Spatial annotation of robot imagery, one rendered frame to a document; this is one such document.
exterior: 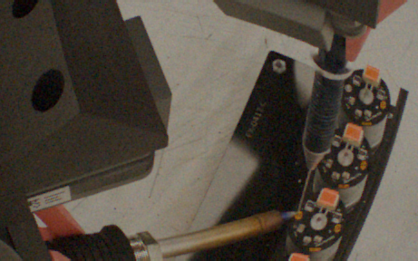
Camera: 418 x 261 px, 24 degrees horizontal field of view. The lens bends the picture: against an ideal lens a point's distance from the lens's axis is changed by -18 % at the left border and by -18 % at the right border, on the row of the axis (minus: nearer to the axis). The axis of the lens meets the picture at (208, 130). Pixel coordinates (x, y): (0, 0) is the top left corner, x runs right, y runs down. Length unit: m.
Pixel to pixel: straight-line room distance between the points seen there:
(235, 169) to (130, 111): 0.26
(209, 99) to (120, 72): 0.27
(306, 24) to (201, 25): 0.32
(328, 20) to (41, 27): 0.06
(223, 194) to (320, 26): 0.29
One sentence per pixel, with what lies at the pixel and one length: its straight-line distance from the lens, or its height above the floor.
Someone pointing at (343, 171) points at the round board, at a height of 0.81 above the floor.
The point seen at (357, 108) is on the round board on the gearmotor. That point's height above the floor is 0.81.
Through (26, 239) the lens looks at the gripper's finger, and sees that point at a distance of 0.29.
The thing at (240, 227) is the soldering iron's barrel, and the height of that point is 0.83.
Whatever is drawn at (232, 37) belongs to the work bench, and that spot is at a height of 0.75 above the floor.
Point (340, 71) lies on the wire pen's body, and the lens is 0.34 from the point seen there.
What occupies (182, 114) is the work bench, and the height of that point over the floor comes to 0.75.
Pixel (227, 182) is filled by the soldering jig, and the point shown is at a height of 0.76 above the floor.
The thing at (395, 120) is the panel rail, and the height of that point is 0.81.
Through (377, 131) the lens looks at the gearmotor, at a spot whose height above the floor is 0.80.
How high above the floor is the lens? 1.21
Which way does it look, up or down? 69 degrees down
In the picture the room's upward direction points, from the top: 8 degrees counter-clockwise
